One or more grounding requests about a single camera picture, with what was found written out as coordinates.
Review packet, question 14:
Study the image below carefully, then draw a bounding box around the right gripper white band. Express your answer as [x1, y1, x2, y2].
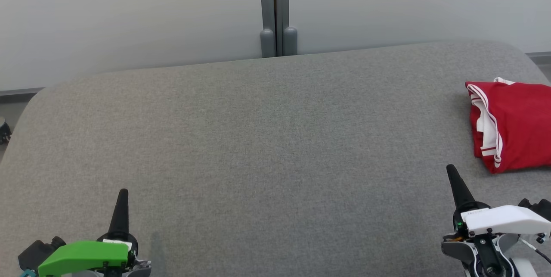
[443, 164, 551, 277]

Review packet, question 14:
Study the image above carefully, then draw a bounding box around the grey partition post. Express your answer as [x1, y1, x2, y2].
[275, 0, 298, 56]
[258, 0, 277, 58]

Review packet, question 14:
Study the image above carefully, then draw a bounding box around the small black object on floor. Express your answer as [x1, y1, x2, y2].
[0, 117, 11, 145]

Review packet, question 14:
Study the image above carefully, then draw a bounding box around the red t-shirt with white sleeves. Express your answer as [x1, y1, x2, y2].
[465, 77, 551, 174]

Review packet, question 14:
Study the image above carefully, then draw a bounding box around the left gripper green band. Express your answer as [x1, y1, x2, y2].
[18, 189, 151, 277]

